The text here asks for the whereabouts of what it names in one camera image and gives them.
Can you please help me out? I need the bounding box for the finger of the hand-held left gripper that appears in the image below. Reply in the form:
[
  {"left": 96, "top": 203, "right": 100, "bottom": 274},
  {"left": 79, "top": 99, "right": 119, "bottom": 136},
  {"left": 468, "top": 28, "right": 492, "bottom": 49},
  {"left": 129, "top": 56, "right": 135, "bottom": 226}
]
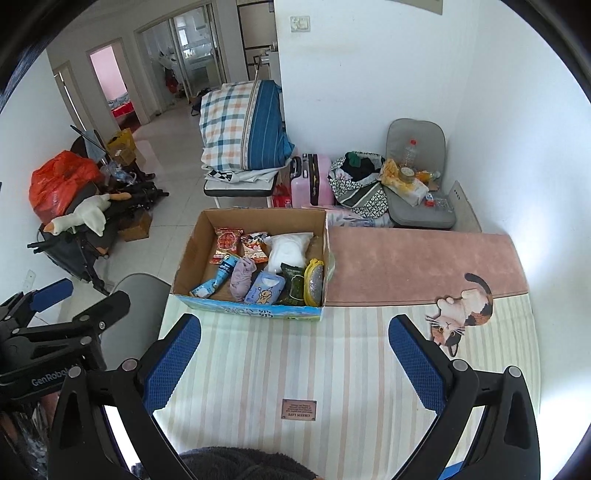
[
  {"left": 0, "top": 278, "right": 75, "bottom": 330},
  {"left": 18, "top": 291, "right": 131, "bottom": 352}
]

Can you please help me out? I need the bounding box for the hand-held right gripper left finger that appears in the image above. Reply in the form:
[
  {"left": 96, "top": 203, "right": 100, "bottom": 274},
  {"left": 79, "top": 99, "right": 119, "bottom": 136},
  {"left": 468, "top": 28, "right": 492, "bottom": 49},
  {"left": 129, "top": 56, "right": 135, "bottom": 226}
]
[{"left": 51, "top": 314, "right": 202, "bottom": 480}]

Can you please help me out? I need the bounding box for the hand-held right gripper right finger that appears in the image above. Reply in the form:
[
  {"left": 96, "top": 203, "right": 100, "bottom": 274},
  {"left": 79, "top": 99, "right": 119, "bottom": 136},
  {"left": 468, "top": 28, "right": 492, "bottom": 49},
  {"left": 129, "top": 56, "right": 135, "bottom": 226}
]
[{"left": 388, "top": 315, "right": 541, "bottom": 480}]

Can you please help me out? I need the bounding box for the long blue snack packet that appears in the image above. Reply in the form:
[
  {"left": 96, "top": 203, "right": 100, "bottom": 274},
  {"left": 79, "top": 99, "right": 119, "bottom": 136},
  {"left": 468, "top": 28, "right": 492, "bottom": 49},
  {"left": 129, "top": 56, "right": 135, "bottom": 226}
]
[{"left": 190, "top": 256, "right": 241, "bottom": 298}]

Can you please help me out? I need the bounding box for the blue tissue pack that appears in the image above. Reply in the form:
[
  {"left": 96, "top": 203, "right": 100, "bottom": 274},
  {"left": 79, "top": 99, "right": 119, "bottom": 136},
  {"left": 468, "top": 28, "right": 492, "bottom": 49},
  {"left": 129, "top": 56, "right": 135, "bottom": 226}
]
[{"left": 243, "top": 271, "right": 284, "bottom": 305}]

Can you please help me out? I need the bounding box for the yellow mesh scrubber pack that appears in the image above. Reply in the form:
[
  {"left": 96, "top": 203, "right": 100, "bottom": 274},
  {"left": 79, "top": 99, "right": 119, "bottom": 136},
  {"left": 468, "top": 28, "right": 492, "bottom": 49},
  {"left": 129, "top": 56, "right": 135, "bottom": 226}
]
[{"left": 304, "top": 259, "right": 326, "bottom": 307}]

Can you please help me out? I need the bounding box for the red snack packet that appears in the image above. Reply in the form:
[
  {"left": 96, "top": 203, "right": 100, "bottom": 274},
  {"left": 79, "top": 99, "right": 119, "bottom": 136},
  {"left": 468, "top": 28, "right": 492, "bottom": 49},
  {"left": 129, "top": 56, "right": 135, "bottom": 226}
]
[{"left": 209, "top": 227, "right": 244, "bottom": 265}]

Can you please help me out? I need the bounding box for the orange panda snack packet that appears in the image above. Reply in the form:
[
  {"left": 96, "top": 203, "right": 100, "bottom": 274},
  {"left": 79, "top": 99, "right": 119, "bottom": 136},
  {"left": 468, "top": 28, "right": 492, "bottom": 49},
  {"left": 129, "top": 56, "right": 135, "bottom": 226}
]
[{"left": 241, "top": 232, "right": 271, "bottom": 264}]

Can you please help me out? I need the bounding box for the dark green packet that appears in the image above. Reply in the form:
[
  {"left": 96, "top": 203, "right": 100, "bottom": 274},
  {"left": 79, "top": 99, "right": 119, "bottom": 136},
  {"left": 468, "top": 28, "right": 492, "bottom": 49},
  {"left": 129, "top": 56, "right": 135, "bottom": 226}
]
[{"left": 277, "top": 263, "right": 308, "bottom": 305}]

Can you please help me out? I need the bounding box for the white soft plastic bag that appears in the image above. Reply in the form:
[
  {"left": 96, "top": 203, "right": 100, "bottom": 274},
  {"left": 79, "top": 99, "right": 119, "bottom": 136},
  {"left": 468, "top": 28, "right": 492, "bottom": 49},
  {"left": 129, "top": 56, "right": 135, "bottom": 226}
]
[{"left": 264, "top": 233, "right": 314, "bottom": 274}]

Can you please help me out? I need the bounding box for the grey plastic chair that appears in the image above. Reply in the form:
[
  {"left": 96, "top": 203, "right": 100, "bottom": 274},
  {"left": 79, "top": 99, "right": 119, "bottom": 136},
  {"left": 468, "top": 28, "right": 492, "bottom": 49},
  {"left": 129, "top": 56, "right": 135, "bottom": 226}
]
[{"left": 99, "top": 273, "right": 172, "bottom": 370}]

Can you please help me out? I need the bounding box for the black folded stroller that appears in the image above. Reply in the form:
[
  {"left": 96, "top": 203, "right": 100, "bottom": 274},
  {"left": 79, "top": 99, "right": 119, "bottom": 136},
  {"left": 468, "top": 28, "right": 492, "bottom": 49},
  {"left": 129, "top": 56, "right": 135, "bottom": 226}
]
[{"left": 27, "top": 222, "right": 114, "bottom": 296}]

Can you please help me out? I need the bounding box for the brown cardboard box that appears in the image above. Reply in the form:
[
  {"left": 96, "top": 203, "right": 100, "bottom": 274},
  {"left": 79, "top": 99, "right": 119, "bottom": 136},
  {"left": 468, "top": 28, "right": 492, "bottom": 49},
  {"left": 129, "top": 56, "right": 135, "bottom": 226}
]
[{"left": 117, "top": 210, "right": 153, "bottom": 242}]

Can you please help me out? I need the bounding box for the white goose plush toy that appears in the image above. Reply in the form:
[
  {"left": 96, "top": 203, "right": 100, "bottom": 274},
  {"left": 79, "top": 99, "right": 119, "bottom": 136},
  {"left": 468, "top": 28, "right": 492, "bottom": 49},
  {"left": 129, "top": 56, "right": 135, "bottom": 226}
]
[{"left": 39, "top": 193, "right": 144, "bottom": 238}]

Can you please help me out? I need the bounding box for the orange plastic bag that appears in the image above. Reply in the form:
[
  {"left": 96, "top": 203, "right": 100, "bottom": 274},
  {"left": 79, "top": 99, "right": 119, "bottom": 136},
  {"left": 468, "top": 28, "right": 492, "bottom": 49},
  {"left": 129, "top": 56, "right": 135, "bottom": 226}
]
[{"left": 28, "top": 151, "right": 103, "bottom": 224}]

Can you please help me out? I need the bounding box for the pile of black tripods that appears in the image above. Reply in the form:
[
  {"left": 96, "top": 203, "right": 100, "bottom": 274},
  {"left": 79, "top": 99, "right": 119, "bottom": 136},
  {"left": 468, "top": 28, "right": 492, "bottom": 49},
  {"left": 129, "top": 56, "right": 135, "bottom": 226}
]
[{"left": 108, "top": 180, "right": 169, "bottom": 217}]

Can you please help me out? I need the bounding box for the person's dark fleece clothing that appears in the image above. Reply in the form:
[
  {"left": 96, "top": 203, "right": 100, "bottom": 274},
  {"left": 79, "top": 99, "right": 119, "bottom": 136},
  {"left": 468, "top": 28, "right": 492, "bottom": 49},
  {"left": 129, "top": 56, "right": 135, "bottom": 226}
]
[{"left": 131, "top": 447, "right": 319, "bottom": 480}]

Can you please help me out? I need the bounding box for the yellow cardboard box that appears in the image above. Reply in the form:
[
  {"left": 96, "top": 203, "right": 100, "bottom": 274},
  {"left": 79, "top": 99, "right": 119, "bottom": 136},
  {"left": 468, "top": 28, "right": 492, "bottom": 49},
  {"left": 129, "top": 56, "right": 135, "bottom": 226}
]
[{"left": 107, "top": 128, "right": 137, "bottom": 162}]

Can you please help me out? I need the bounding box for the white board panel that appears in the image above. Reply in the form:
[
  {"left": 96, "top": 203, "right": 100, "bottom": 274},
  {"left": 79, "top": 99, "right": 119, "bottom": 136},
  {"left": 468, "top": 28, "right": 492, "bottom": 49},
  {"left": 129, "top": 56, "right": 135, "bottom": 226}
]
[{"left": 450, "top": 181, "right": 483, "bottom": 233}]

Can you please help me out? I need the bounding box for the white folding cot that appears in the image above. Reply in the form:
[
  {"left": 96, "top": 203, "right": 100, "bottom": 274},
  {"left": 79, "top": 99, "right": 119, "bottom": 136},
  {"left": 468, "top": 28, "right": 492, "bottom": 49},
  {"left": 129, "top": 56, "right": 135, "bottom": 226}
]
[{"left": 204, "top": 168, "right": 282, "bottom": 208}]

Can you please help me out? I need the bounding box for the yellow snack bag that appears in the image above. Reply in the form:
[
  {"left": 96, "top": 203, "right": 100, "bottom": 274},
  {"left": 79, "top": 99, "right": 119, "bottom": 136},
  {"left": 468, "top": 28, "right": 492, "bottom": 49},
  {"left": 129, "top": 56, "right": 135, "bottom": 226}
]
[{"left": 381, "top": 159, "right": 430, "bottom": 204}]

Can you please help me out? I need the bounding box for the black and white patterned bag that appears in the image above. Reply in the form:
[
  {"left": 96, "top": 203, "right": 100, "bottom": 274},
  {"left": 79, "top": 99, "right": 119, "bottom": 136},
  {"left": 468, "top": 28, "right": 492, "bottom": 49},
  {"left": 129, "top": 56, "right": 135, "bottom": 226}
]
[{"left": 329, "top": 151, "right": 393, "bottom": 219}]

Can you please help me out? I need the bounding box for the pink suitcase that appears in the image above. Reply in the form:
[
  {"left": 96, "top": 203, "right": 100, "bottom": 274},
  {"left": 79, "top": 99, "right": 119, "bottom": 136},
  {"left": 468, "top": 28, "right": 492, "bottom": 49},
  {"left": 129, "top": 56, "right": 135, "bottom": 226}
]
[{"left": 290, "top": 154, "right": 334, "bottom": 207}]

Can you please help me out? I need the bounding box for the plaid bedding bundle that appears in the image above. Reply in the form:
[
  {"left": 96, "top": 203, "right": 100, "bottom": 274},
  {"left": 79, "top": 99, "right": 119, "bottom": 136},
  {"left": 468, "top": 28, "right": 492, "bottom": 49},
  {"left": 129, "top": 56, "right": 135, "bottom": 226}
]
[{"left": 199, "top": 80, "right": 295, "bottom": 172}]

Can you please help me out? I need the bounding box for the black backpack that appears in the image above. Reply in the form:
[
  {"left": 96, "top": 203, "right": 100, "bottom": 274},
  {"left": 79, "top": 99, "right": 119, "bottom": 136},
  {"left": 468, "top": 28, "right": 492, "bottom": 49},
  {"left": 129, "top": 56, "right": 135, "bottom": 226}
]
[{"left": 191, "top": 90, "right": 213, "bottom": 116}]

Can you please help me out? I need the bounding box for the grey cushioned chair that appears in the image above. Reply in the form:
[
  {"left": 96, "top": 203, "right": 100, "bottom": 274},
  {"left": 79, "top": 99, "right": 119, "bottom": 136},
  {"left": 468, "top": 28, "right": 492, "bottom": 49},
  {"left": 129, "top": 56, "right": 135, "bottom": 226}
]
[{"left": 385, "top": 119, "right": 455, "bottom": 230}]

